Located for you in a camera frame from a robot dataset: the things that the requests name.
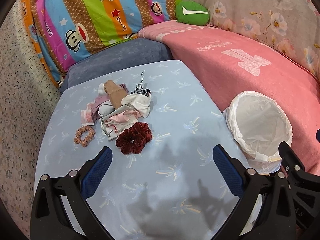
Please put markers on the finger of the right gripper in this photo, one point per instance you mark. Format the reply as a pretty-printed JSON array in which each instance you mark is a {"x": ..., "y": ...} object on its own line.
[{"x": 304, "y": 187}]

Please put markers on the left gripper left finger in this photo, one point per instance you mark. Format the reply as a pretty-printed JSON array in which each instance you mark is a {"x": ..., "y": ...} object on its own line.
[{"x": 49, "y": 219}]

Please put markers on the pink lace cuff sock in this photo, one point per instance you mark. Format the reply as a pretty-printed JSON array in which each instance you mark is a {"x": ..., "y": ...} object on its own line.
[{"x": 87, "y": 117}]

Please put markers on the mauve and white sock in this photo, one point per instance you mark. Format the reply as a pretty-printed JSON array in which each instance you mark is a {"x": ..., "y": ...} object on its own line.
[{"x": 101, "y": 105}]

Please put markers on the colourful monkey pattern quilt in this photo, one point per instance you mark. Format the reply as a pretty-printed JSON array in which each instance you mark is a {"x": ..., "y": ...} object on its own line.
[{"x": 65, "y": 32}]

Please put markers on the white lined trash bin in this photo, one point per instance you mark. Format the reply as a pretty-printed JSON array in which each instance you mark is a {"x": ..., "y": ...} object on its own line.
[{"x": 258, "y": 124}]

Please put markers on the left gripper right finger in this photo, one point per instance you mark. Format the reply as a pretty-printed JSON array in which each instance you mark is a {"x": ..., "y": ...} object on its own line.
[{"x": 276, "y": 218}]

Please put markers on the pink bow blanket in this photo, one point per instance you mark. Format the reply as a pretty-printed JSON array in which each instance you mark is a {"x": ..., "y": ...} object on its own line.
[{"x": 227, "y": 64}]

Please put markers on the pink trimmed grey sock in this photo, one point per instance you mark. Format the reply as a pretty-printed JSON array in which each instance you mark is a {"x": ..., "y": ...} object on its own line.
[{"x": 119, "y": 120}]

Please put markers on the green check mark cushion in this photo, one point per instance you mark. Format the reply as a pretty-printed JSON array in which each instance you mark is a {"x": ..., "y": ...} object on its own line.
[{"x": 190, "y": 12}]

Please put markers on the tan brown sock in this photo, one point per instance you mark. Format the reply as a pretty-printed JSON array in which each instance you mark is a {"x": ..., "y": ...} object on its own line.
[{"x": 115, "y": 92}]

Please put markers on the blue-grey velvet pillow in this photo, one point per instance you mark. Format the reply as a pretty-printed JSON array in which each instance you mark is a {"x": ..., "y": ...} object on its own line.
[{"x": 128, "y": 54}]

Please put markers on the light blue palm cloth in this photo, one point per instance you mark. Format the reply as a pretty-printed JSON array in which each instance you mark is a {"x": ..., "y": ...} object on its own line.
[{"x": 172, "y": 189}]

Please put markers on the dark red velvet scrunchie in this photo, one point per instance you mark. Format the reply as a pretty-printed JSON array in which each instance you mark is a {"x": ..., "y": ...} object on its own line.
[{"x": 134, "y": 139}]

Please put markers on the grey floral bed sheet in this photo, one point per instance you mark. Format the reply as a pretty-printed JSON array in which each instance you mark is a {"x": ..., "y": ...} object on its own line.
[{"x": 288, "y": 26}]

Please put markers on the pink patterned scrunchie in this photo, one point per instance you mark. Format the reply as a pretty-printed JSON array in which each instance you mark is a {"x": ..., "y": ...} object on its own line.
[{"x": 84, "y": 135}]

